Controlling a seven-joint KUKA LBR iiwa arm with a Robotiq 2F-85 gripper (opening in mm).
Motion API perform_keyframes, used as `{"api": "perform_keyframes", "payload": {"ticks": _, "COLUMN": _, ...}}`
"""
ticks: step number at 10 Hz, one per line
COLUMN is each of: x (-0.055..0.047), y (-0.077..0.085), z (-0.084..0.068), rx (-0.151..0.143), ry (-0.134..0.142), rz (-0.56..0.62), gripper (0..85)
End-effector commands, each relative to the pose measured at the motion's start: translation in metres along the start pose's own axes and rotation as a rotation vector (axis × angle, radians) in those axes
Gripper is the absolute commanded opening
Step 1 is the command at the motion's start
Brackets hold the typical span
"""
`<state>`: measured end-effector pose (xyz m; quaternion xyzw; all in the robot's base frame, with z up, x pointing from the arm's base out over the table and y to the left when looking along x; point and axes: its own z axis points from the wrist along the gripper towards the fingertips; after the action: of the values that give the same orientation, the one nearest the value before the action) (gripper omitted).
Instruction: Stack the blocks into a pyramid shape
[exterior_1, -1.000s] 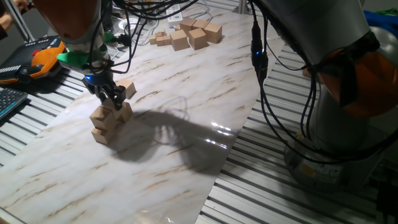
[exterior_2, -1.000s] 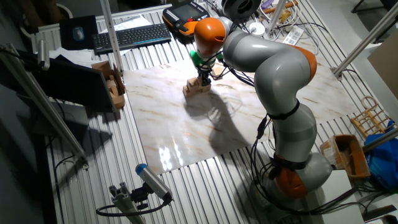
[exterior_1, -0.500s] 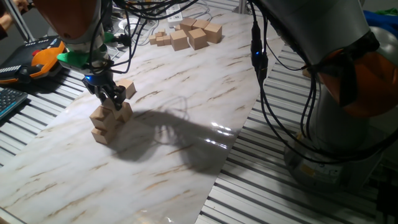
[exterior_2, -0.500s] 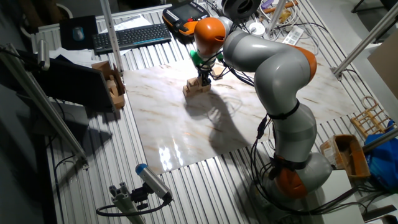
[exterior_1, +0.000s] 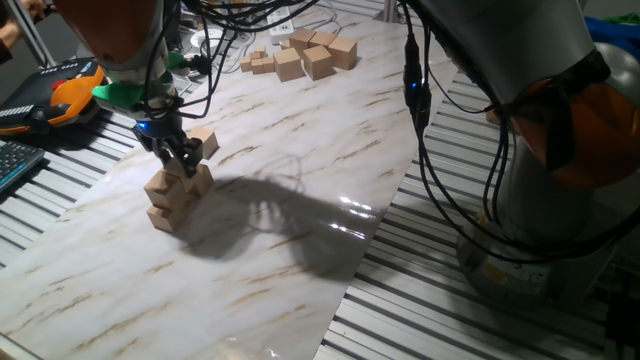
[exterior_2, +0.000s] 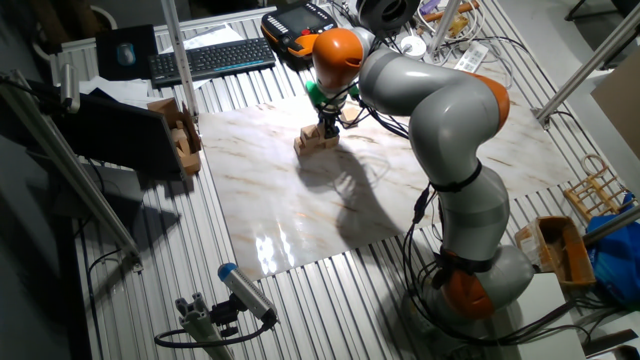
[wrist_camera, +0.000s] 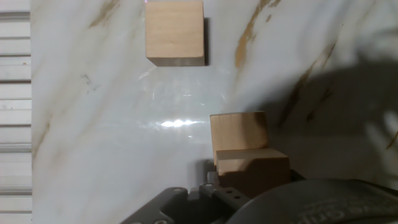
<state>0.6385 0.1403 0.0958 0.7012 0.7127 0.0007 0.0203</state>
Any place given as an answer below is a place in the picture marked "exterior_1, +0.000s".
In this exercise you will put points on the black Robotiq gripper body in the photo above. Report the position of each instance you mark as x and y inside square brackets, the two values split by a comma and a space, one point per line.
[160, 131]

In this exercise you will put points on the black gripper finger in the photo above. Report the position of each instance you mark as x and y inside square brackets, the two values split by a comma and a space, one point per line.
[159, 157]
[191, 155]

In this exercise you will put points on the medium light wooden cube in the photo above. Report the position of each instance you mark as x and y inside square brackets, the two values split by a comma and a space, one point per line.
[175, 169]
[210, 142]
[161, 189]
[165, 220]
[205, 181]

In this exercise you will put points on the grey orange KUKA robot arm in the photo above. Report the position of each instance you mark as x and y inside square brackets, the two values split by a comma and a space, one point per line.
[500, 40]

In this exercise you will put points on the person's bare hand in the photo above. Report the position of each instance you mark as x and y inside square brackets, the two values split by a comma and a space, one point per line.
[35, 7]

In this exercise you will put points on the orange black teach pendant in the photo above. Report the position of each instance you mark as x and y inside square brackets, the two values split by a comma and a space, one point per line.
[65, 95]

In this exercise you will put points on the small light wooden cube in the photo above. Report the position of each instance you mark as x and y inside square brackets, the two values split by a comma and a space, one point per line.
[245, 64]
[257, 67]
[269, 65]
[258, 52]

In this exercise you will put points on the white round socket hub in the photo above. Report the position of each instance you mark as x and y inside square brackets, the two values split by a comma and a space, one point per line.
[212, 37]

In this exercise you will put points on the white marble pattern sheet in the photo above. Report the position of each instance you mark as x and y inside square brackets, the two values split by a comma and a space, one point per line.
[300, 200]

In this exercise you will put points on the large light wooden cube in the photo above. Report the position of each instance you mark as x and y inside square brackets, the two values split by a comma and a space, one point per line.
[323, 39]
[302, 37]
[343, 54]
[290, 66]
[318, 63]

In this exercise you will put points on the black computer keyboard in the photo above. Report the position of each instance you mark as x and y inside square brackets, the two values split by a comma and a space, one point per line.
[17, 162]

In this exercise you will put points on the white power strip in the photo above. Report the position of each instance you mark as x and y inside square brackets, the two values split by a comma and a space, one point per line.
[280, 27]

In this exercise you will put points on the thick grey metal strut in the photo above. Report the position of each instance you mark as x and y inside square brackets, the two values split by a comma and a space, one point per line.
[30, 32]

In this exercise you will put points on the brown cardboard box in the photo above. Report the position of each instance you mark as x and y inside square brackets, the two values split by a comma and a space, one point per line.
[492, 117]

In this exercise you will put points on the blue fabric bag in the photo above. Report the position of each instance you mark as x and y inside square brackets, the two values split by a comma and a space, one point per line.
[615, 32]

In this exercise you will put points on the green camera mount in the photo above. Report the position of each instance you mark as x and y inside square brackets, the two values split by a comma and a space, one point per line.
[120, 95]

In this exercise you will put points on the aluminium profile post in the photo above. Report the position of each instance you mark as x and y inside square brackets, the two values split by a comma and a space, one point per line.
[390, 12]

